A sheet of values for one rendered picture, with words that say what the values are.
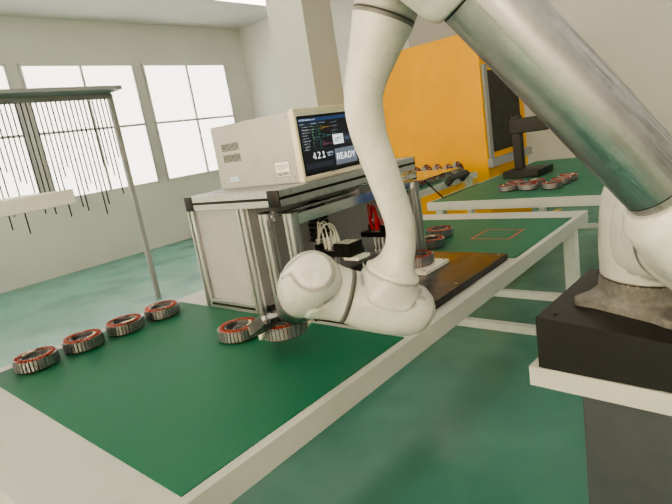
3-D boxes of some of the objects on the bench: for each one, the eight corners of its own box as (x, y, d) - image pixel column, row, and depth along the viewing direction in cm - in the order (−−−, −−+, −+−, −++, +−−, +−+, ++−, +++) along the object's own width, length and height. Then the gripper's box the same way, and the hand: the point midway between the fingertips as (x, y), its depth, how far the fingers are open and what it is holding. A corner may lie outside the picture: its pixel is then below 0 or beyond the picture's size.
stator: (215, 347, 132) (212, 334, 132) (223, 332, 143) (220, 319, 142) (258, 341, 132) (255, 327, 132) (263, 325, 143) (260, 313, 142)
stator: (440, 259, 169) (439, 248, 169) (425, 269, 161) (423, 258, 160) (410, 259, 176) (409, 248, 175) (394, 268, 168) (392, 257, 167)
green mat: (572, 217, 213) (572, 217, 213) (516, 258, 169) (515, 257, 169) (387, 221, 275) (387, 220, 275) (310, 251, 231) (310, 250, 231)
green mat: (404, 338, 120) (404, 337, 120) (181, 497, 76) (180, 496, 76) (180, 302, 182) (180, 301, 182) (-14, 378, 138) (-14, 378, 138)
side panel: (270, 311, 155) (249, 207, 148) (262, 315, 153) (241, 209, 146) (214, 303, 173) (194, 209, 166) (207, 306, 171) (186, 211, 164)
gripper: (246, 336, 100) (240, 356, 121) (354, 305, 108) (332, 329, 128) (235, 300, 103) (231, 326, 123) (343, 273, 110) (322, 301, 130)
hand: (283, 326), depth 124 cm, fingers closed on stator, 11 cm apart
